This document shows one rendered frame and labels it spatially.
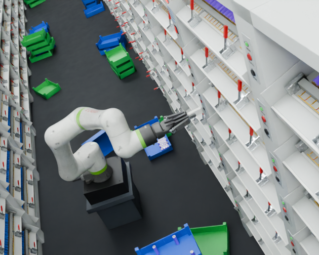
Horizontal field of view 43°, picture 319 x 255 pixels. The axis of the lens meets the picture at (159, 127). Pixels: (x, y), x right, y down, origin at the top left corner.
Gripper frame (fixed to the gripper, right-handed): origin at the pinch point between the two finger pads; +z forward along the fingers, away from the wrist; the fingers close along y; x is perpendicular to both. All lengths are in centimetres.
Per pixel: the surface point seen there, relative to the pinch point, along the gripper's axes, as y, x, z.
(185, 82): -37.4, -6.8, 6.7
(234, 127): 33.9, 11.9, 6.5
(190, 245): 16, -64, -28
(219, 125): 7.3, -6.6, 7.3
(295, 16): 84, 74, 9
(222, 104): 19.6, 12.8, 8.2
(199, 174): -59, -96, -3
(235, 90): 40, 31, 8
